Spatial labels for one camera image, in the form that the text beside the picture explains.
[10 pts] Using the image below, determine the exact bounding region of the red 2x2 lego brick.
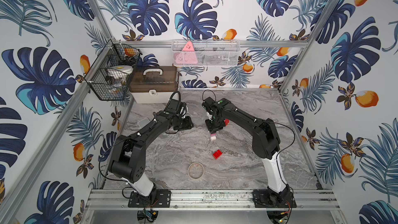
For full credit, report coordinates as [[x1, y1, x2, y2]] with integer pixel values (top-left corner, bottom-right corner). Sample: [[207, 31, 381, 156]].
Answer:
[[212, 149, 223, 160]]

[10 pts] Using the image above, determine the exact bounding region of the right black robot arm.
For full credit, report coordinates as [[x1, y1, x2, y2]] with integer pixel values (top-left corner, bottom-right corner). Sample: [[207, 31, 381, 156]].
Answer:
[[202, 97, 292, 197]]

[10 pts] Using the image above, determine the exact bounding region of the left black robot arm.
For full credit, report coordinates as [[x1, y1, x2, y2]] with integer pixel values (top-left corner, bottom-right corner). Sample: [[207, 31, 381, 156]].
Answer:
[[108, 99, 193, 197]]

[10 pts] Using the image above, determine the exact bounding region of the grey square card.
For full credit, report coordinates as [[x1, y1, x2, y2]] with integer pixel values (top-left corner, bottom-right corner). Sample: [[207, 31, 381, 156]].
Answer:
[[137, 118, 150, 129]]

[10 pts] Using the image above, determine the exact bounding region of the brown lid storage box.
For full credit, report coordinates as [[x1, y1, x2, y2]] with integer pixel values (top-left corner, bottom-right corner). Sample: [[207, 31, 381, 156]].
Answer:
[[129, 66, 179, 104]]

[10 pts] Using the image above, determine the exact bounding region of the tape roll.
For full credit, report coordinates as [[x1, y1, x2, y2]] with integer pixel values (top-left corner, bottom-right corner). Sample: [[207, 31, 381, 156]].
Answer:
[[188, 162, 205, 179]]

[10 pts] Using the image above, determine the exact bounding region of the pink triangle object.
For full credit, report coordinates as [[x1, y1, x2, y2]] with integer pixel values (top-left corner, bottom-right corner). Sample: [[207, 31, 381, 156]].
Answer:
[[174, 41, 198, 65]]

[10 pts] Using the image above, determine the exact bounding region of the white bowl in basket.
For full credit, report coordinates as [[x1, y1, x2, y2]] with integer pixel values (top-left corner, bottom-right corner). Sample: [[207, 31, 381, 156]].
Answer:
[[107, 65, 133, 78]]

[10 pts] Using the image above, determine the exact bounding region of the clear wall shelf basket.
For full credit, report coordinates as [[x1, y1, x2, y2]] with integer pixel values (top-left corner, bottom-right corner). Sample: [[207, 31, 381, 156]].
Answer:
[[171, 40, 240, 67]]

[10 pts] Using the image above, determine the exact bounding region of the black wire basket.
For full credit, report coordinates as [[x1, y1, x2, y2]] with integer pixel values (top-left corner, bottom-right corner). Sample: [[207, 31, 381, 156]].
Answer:
[[84, 40, 142, 101]]

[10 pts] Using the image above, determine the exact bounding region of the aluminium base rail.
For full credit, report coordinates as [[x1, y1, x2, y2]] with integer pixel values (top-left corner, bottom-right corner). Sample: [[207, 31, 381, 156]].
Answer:
[[86, 189, 341, 211]]

